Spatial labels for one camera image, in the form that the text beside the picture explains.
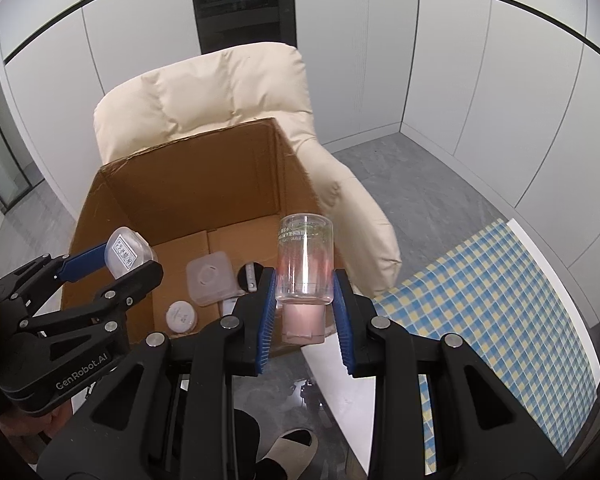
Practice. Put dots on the black oval pouch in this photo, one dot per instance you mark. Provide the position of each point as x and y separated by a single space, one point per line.
247 277

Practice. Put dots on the blue yellow checkered tablecloth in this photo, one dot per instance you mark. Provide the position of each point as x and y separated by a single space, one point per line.
480 300

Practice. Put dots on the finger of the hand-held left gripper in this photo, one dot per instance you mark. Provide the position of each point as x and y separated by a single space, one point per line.
130 287
82 262

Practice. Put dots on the cream padded armchair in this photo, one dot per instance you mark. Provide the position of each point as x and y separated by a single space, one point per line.
220 90

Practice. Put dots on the beige slipper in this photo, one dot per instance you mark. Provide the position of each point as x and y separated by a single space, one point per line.
290 455

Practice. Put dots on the translucent square plastic container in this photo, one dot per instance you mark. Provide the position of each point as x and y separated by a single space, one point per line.
210 277

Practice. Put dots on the brown cardboard box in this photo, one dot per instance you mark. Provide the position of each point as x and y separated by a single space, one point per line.
190 190

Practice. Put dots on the person's left hand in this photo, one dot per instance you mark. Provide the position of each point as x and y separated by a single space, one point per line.
30 422

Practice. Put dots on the black glass cabinet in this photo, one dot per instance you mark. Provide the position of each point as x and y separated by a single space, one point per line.
245 0

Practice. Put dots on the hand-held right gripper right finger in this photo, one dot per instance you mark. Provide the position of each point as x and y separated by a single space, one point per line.
342 320

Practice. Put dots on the small translucent labelled container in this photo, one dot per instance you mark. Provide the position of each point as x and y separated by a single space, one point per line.
127 252

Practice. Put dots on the white round jar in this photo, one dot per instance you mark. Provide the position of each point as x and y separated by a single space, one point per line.
181 316

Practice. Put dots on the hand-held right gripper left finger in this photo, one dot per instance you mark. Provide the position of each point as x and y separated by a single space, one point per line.
266 320

